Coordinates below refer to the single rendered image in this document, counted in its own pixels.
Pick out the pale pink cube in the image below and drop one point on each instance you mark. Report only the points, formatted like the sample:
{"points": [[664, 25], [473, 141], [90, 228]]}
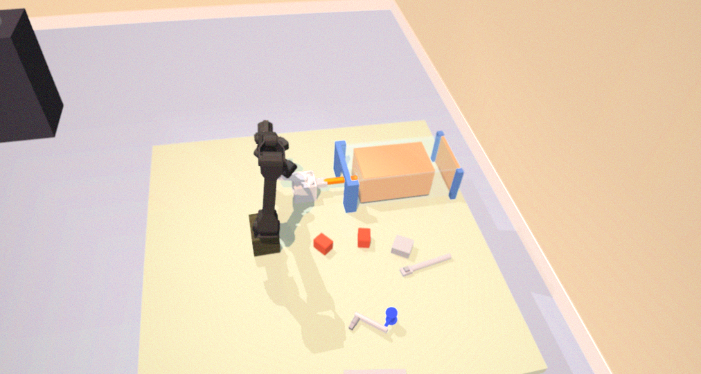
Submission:
{"points": [[402, 246]]}

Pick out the pale pink flat bar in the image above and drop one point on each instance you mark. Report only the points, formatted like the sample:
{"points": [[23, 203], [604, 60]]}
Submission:
{"points": [[383, 371]]}

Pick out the crank handle with blue knob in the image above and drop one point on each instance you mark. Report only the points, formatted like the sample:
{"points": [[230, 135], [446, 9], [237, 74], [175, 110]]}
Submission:
{"points": [[391, 319]]}

